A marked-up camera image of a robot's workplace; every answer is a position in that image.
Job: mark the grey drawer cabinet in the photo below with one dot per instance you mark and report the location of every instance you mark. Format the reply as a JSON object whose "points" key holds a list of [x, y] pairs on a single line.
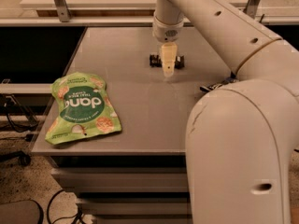
{"points": [[127, 189]]}

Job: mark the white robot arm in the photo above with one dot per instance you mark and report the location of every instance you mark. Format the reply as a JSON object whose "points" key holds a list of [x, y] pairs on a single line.
{"points": [[240, 137]]}

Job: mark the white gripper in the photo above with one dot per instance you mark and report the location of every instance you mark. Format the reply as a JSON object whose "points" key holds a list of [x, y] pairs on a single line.
{"points": [[166, 33]]}

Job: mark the dark grey floor object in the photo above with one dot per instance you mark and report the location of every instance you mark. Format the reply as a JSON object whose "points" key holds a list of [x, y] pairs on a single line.
{"points": [[22, 212]]}

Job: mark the black rxbar chocolate bar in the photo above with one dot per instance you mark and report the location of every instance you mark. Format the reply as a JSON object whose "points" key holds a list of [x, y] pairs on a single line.
{"points": [[155, 61]]}

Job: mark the dark blue chip bag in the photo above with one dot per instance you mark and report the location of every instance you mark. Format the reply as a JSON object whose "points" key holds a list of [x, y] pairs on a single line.
{"points": [[231, 79]]}

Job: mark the green rice chip bag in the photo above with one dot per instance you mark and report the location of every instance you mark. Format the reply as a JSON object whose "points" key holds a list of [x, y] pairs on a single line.
{"points": [[84, 109]]}

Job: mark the grey metal railing frame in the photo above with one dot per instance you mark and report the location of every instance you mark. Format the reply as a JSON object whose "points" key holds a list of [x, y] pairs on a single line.
{"points": [[99, 12]]}

